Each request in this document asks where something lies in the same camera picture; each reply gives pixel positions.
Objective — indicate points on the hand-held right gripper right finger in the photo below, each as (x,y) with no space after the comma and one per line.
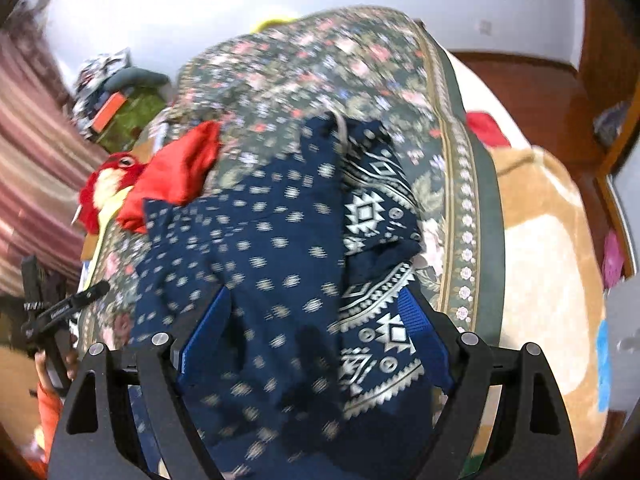
(420,325)

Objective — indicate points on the white wall socket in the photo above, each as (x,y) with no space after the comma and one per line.
(485,27)

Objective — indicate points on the small red cloth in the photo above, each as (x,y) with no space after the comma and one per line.
(485,127)

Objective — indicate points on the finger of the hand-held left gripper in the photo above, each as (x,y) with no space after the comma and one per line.
(31,290)
(80,300)

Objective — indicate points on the tan plush blanket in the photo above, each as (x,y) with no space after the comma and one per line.
(545,240)

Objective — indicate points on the pink bag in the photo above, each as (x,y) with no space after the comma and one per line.
(612,260)

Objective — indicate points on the striped pink curtain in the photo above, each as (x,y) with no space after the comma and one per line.
(35,160)

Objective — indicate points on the grey printed bag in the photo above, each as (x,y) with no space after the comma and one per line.
(610,125)

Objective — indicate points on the pile of clutter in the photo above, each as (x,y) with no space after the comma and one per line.
(97,75)

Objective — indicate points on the yellow cushion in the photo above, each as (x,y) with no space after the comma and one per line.
(272,22)

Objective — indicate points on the red garment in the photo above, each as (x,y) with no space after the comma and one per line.
(175,170)

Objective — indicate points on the person's left forearm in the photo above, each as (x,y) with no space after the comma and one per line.
(50,420)

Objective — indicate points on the orange box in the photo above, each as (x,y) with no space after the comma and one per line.
(107,110)

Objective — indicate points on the navy patterned garment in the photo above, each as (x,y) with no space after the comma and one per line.
(280,240)

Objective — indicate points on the dark grey pillow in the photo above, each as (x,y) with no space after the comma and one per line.
(140,80)

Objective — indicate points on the person's left hand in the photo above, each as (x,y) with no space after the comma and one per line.
(44,367)

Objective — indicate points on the floral blanket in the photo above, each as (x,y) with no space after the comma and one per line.
(310,65)

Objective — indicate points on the red plush toy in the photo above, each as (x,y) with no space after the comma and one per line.
(107,175)

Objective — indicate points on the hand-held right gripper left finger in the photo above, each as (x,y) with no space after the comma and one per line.
(205,330)

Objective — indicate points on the wooden wardrobe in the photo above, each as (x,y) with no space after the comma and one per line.
(605,60)

